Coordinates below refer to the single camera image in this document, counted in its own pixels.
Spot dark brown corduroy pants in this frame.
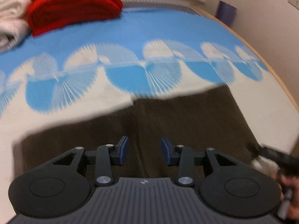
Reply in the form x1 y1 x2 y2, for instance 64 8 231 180
13 85 257 178

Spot person's right hand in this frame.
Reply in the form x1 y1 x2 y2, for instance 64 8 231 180
272 173 298 221

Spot blue white patterned bed sheet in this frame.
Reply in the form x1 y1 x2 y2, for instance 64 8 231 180
1 0 298 223

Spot purple bag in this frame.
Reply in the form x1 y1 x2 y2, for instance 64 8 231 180
215 1 237 27

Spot cream folded quilt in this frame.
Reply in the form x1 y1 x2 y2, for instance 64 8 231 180
1 0 32 53

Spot red folded blanket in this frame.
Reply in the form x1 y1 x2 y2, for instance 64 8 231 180
27 0 123 36

